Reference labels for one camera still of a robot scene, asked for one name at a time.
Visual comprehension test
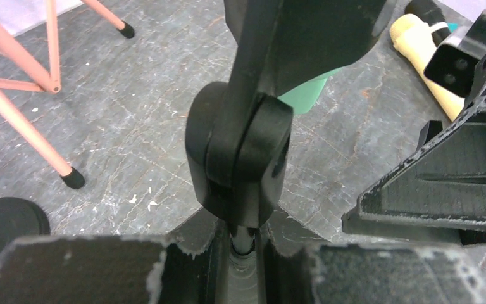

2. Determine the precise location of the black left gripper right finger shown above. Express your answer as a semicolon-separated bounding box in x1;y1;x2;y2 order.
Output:
255;205;486;304

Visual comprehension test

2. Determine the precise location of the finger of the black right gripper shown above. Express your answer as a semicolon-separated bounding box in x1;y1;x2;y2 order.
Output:
342;55;486;233

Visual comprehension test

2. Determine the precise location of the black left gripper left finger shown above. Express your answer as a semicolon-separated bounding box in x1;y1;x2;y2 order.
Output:
0;209;230;303

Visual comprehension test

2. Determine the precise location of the yellow microphone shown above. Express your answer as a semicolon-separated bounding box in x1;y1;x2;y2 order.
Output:
389;14;464;121

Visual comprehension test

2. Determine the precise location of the black microphone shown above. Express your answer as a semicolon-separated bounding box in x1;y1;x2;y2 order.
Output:
404;0;451;46

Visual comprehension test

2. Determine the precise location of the green microphone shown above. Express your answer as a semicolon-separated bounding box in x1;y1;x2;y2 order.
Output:
278;68;341;115

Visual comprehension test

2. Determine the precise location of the pink tripod music stand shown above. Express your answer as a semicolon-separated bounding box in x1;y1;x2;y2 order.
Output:
0;0;136;190

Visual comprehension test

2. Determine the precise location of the small teal cube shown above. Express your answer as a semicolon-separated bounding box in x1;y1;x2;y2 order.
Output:
447;23;459;32

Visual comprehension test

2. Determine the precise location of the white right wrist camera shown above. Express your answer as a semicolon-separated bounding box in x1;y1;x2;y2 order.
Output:
423;10;486;98

